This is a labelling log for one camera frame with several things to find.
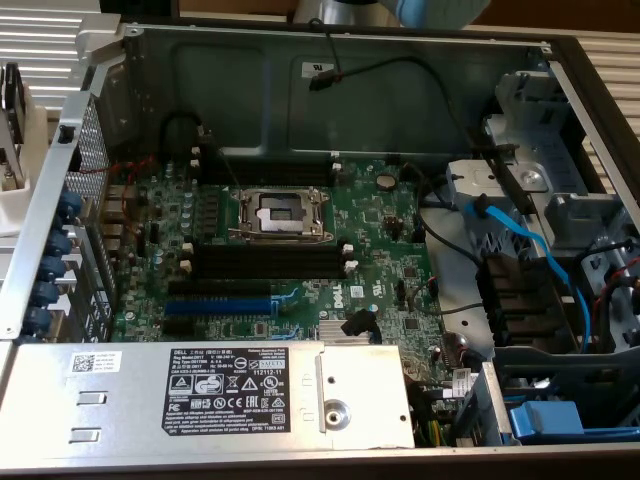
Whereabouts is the black ribbed plastic block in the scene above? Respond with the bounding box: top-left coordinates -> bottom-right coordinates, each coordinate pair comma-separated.
477,252 -> 574,349

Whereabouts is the blue slot retention clip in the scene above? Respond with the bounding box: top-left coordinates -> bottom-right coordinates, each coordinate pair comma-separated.
26,306 -> 54,335
31,281 -> 59,307
39,256 -> 67,282
56,192 -> 84,222
48,231 -> 74,257

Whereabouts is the black wire plug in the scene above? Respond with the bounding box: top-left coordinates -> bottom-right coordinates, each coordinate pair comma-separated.
339,308 -> 379,339

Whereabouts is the blue expansion slot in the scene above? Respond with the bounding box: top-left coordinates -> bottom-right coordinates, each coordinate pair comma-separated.
163,295 -> 274,317

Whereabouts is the grey metal disk bay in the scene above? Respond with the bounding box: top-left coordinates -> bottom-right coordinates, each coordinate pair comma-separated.
444,69 -> 640,351

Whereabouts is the blue plastic drive caddy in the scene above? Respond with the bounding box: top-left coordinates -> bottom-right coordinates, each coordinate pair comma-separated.
507,398 -> 640,446

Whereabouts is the silver power supply with label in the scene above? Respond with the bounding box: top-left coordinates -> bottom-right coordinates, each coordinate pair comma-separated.
0,341 -> 417,451

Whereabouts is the white parts rack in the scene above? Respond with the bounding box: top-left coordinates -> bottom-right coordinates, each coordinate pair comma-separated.
0,97 -> 51,239

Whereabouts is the green Dell motherboard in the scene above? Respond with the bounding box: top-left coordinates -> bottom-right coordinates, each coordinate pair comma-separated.
107,157 -> 451,347

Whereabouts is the black wire with plug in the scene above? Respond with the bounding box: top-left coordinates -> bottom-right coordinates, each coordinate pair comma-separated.
306,17 -> 474,149

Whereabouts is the black RAM slot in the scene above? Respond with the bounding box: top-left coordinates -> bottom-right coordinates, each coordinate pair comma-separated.
182,241 -> 351,262
189,159 -> 345,188
178,258 -> 357,281
189,145 -> 341,172

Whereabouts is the black flat wire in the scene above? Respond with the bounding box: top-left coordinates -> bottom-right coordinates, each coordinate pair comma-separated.
479,142 -> 535,216

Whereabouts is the CPU socket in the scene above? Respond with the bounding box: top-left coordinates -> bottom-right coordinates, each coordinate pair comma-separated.
227,184 -> 339,246

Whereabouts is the silver chipset heatsink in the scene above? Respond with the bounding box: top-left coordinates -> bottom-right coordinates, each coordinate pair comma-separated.
318,319 -> 384,347

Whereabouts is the open metal PC case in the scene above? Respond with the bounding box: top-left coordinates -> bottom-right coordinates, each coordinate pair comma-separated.
0,22 -> 640,471

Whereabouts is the black looped wire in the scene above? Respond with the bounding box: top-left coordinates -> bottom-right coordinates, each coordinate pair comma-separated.
158,111 -> 204,162

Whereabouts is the blue flat wire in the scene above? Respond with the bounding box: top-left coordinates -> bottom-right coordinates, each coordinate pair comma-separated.
462,199 -> 595,347

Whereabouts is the short black expansion slot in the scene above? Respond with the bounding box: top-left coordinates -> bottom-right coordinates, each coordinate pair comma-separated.
161,317 -> 197,337

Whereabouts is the CPU socket locking lever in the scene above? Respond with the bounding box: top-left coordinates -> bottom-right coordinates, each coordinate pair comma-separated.
204,129 -> 246,194

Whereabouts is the long black expansion slot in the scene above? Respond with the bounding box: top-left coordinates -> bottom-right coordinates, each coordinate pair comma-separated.
167,279 -> 274,298

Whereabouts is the black graphics card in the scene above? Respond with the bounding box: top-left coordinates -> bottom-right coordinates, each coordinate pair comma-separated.
0,62 -> 27,194

